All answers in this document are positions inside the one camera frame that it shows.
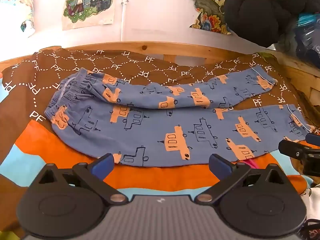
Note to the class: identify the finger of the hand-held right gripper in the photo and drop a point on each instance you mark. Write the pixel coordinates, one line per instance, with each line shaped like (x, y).
(290, 148)
(313, 138)

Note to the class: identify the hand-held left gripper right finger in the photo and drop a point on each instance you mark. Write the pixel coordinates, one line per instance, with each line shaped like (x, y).
(220, 167)

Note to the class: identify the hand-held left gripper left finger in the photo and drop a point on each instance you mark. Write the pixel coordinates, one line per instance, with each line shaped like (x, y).
(103, 165)

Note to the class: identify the blue car print pants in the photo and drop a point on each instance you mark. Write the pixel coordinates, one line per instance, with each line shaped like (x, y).
(150, 130)

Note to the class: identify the pink cloth strip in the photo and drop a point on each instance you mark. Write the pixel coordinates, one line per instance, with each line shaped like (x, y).
(250, 164)

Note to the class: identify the brown orange patterned blanket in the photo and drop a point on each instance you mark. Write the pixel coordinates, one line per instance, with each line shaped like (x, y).
(155, 177)

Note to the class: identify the white printed cloth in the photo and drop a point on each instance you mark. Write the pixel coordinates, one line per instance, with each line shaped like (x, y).
(312, 202)

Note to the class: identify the blue plastic bag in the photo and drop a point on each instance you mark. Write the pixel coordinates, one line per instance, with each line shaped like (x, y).
(308, 40)

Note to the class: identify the grey cloth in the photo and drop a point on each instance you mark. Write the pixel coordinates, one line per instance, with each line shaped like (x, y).
(287, 41)

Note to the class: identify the black fleece garment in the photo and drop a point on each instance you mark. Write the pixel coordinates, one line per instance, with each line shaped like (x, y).
(255, 12)

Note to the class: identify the wooden bed frame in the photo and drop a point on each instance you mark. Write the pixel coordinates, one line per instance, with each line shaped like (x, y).
(150, 47)

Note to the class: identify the white wall pipe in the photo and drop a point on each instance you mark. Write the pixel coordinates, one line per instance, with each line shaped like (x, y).
(124, 17)

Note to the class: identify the colourful landscape wall poster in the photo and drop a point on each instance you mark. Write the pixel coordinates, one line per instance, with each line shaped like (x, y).
(207, 7)

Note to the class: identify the cartoon figure wall poster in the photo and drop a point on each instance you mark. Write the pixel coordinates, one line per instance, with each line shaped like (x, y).
(87, 2)

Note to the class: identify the pale curled wall poster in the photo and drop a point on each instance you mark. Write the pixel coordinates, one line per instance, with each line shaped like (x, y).
(23, 10)

